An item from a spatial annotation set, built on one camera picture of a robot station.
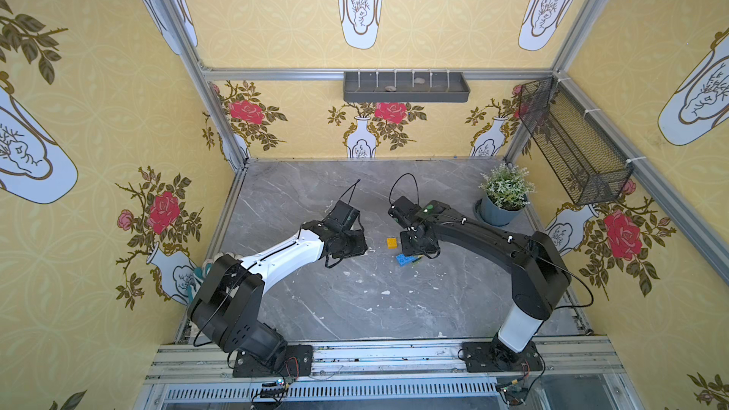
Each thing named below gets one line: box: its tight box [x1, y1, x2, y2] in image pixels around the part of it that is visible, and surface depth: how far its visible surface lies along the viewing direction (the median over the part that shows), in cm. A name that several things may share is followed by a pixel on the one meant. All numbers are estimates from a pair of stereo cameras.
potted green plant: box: [478, 163, 538, 226], surface depth 92 cm
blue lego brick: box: [395, 253, 417, 268], surface depth 89 cm
